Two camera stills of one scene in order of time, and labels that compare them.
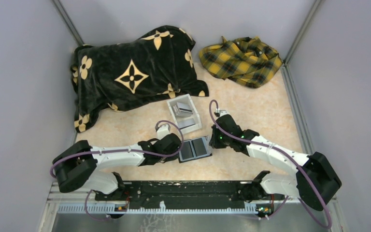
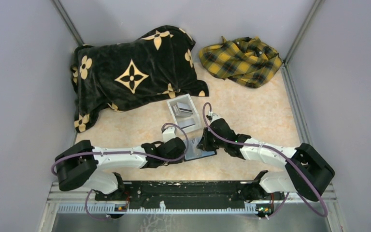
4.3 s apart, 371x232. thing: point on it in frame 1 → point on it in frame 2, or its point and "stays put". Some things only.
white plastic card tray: [185, 114] stays put
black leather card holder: [193, 149] stays put
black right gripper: [213, 142] → [204, 143]
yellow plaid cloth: [246, 60] stays put
